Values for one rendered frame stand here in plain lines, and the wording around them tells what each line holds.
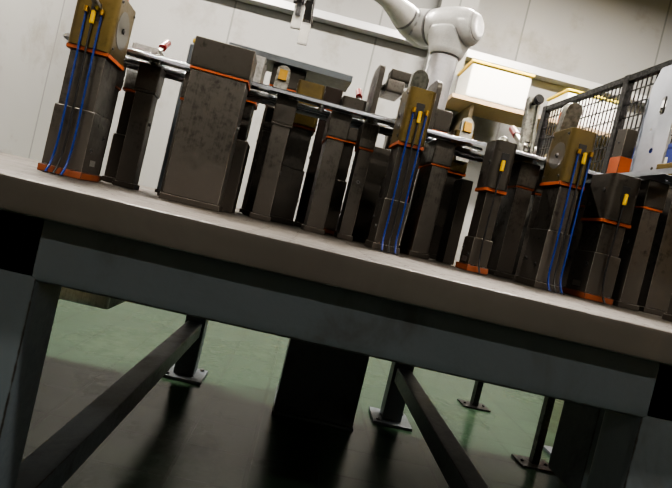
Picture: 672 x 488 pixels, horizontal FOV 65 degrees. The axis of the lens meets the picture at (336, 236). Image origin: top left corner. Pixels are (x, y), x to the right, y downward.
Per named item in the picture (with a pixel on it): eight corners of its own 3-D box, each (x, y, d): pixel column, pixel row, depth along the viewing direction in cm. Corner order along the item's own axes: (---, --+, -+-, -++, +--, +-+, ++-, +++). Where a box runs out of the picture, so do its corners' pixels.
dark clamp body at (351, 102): (310, 231, 146) (343, 94, 145) (307, 229, 157) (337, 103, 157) (335, 237, 147) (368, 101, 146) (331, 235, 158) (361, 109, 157)
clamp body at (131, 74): (99, 181, 135) (131, 41, 134) (113, 183, 147) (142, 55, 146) (128, 188, 136) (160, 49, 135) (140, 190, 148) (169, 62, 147)
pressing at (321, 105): (52, 28, 110) (54, 20, 109) (89, 58, 132) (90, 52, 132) (647, 189, 127) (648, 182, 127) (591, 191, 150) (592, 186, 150)
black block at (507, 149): (469, 273, 111) (503, 136, 111) (453, 268, 121) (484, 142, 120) (493, 279, 112) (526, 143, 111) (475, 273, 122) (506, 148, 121)
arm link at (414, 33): (398, 0, 200) (428, -2, 191) (422, 27, 214) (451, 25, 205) (387, 33, 200) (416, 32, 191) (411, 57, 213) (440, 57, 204)
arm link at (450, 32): (394, 213, 208) (441, 225, 193) (368, 205, 196) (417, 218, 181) (446, 19, 204) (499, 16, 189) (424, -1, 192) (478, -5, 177)
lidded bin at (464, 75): (506, 121, 440) (514, 87, 439) (526, 111, 399) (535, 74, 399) (449, 106, 437) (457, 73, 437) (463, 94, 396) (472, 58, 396)
